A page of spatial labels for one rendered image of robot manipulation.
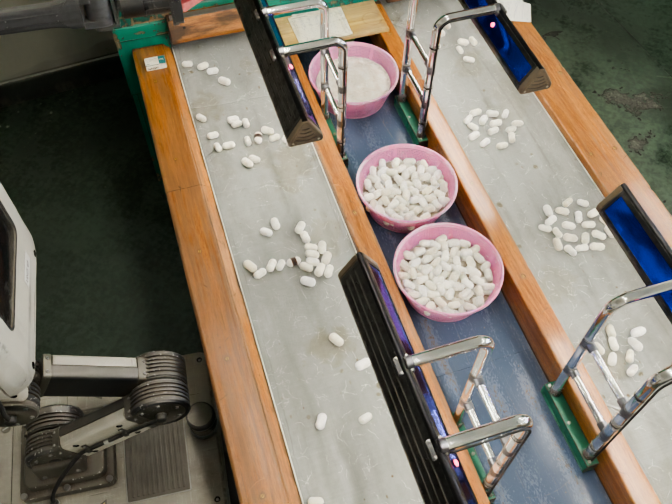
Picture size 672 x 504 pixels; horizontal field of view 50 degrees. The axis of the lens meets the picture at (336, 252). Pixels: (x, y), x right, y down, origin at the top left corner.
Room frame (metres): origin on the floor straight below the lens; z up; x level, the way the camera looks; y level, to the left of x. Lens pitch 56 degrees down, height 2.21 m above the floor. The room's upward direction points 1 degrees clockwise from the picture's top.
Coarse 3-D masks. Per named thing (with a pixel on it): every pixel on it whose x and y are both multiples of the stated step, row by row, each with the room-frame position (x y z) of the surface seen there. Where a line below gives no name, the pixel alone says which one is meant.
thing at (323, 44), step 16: (304, 0) 1.48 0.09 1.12; (320, 0) 1.49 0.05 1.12; (256, 16) 1.43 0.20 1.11; (320, 16) 1.49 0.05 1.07; (320, 32) 1.49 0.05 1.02; (288, 48) 1.31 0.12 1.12; (304, 48) 1.31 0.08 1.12; (320, 48) 1.32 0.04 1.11; (320, 64) 1.50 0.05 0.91; (336, 80) 1.37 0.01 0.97; (336, 112) 1.38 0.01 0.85; (336, 144) 1.39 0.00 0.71
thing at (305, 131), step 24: (240, 0) 1.54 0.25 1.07; (264, 0) 1.55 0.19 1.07; (264, 24) 1.40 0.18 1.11; (264, 48) 1.34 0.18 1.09; (264, 72) 1.29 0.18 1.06; (288, 72) 1.24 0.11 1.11; (288, 96) 1.17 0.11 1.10; (288, 120) 1.12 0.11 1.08; (312, 120) 1.12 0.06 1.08; (288, 144) 1.08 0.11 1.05
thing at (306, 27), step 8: (336, 8) 1.91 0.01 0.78; (296, 16) 1.87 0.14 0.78; (304, 16) 1.87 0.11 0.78; (312, 16) 1.87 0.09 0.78; (336, 16) 1.87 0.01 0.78; (344, 16) 1.87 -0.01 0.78; (296, 24) 1.83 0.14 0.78; (304, 24) 1.83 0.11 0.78; (312, 24) 1.83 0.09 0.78; (336, 24) 1.83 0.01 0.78; (344, 24) 1.83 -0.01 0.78; (296, 32) 1.79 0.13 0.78; (304, 32) 1.79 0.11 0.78; (312, 32) 1.79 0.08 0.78; (336, 32) 1.79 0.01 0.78; (344, 32) 1.79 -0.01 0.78; (352, 32) 1.80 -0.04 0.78; (304, 40) 1.75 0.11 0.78
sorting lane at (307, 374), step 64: (256, 64) 1.69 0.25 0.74; (256, 128) 1.42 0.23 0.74; (256, 192) 1.19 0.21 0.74; (320, 192) 1.19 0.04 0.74; (256, 256) 0.99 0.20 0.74; (320, 256) 0.99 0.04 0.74; (256, 320) 0.81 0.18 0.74; (320, 320) 0.81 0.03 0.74; (320, 384) 0.65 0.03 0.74; (320, 448) 0.51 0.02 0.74; (384, 448) 0.51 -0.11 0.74
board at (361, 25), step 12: (372, 0) 1.95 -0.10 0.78; (348, 12) 1.89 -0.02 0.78; (360, 12) 1.89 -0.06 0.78; (372, 12) 1.89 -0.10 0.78; (288, 24) 1.83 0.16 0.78; (360, 24) 1.84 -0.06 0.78; (372, 24) 1.84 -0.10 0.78; (384, 24) 1.84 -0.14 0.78; (288, 36) 1.77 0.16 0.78; (348, 36) 1.78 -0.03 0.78; (360, 36) 1.79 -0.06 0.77
